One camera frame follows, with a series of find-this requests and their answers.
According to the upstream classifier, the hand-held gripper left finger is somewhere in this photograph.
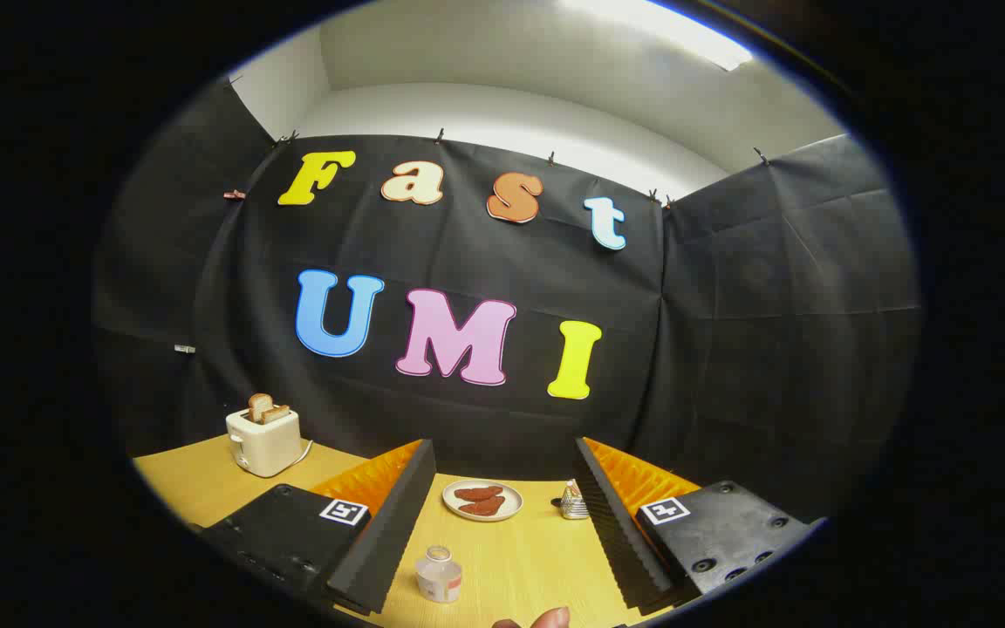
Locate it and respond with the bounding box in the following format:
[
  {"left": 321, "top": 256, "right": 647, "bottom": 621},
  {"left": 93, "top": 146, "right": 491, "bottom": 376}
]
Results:
[{"left": 197, "top": 439, "right": 438, "bottom": 616}]

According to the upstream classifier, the clear juice bottle white label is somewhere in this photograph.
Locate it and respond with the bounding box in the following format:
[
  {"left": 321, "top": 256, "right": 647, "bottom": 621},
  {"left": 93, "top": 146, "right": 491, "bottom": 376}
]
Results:
[{"left": 415, "top": 545, "right": 463, "bottom": 604}]

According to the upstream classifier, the small clear glass container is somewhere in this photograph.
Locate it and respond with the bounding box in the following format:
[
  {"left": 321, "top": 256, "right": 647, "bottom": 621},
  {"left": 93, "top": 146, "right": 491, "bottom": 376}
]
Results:
[{"left": 560, "top": 479, "right": 591, "bottom": 521}]

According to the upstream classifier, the small white plate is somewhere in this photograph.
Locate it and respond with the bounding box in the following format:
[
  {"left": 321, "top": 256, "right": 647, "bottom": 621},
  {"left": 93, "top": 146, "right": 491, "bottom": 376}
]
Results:
[{"left": 442, "top": 480, "right": 524, "bottom": 522}]

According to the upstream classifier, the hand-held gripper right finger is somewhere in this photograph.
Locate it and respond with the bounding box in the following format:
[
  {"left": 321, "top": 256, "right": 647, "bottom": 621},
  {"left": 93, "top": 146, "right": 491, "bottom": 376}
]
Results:
[{"left": 574, "top": 436, "right": 828, "bottom": 613}]

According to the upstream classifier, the wooden table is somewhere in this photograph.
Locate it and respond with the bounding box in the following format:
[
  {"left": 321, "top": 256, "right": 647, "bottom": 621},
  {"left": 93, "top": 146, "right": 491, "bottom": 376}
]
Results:
[{"left": 132, "top": 434, "right": 704, "bottom": 628}]

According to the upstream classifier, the cream toaster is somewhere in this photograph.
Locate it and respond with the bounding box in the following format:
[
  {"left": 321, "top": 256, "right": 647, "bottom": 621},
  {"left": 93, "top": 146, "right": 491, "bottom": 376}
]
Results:
[{"left": 225, "top": 406, "right": 303, "bottom": 478}]

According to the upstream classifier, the black backdrop cloth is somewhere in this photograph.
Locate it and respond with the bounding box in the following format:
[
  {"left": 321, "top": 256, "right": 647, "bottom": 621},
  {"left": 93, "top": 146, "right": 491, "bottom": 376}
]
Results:
[{"left": 92, "top": 78, "right": 922, "bottom": 524}]

